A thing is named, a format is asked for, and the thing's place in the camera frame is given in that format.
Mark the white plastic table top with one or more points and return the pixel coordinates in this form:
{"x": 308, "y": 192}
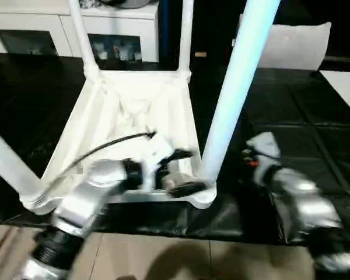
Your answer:
{"x": 119, "y": 99}

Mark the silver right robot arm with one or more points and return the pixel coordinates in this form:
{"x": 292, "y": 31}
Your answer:
{"x": 309, "y": 198}

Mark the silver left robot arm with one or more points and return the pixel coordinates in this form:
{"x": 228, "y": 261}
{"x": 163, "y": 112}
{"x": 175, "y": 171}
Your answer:
{"x": 81, "y": 204}

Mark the dark rounded robot body part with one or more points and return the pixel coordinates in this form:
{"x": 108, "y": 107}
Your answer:
{"x": 126, "y": 278}

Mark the white flat board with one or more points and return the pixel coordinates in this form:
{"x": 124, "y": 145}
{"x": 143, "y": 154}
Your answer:
{"x": 347, "y": 87}

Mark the grey cushion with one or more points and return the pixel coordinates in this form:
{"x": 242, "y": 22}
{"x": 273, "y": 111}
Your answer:
{"x": 294, "y": 46}

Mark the black box with gold label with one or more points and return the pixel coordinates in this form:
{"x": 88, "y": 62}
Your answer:
{"x": 210, "y": 29}

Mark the black horizontal bar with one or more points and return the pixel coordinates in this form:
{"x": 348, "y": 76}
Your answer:
{"x": 338, "y": 60}

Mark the grey round container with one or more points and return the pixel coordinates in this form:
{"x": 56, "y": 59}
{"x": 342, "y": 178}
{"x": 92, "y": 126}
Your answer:
{"x": 134, "y": 3}

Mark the white cabinet with glass doors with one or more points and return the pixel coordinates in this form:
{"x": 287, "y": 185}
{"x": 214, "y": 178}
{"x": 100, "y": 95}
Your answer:
{"x": 46, "y": 20}

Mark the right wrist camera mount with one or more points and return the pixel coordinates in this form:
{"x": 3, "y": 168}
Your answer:
{"x": 265, "y": 146}

